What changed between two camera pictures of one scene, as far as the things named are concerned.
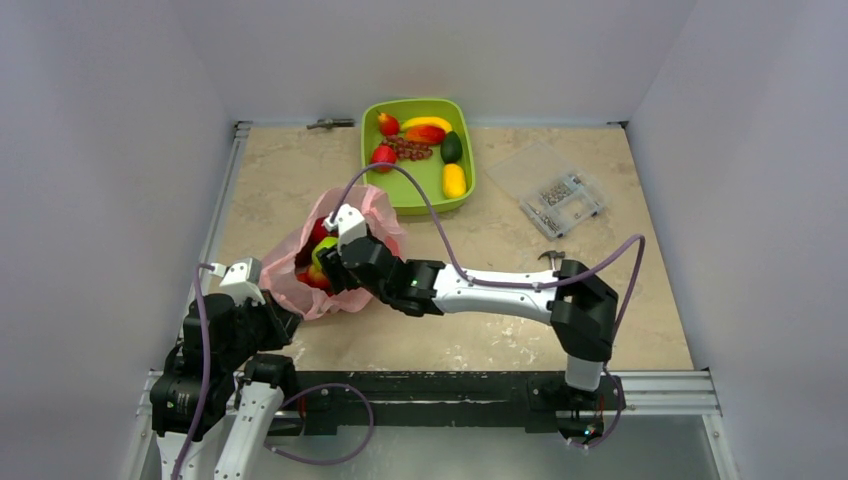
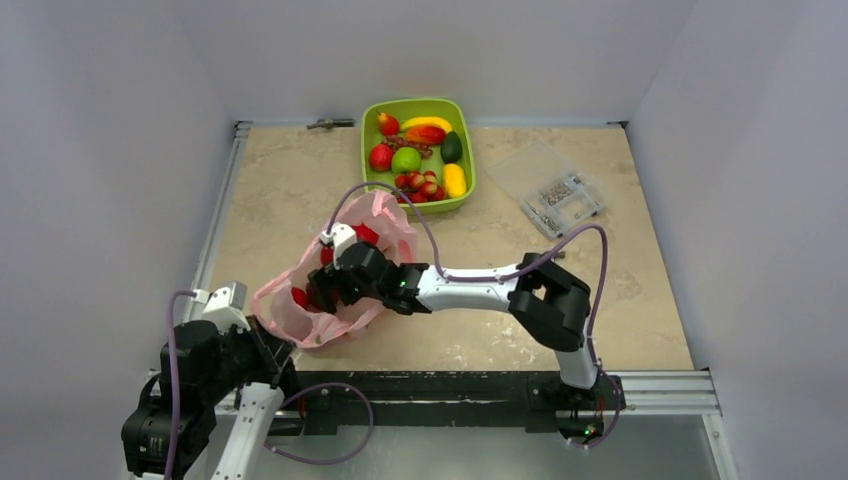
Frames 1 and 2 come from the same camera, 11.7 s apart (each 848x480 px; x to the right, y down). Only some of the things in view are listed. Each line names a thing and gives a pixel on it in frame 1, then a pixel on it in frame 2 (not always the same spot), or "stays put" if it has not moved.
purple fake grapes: [406, 149] stays put
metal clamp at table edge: [331, 123] stays put
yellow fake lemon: [454, 185] stays put
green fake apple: [325, 242] to [406, 160]
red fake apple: [319, 231] to [300, 297]
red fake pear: [388, 124] stays put
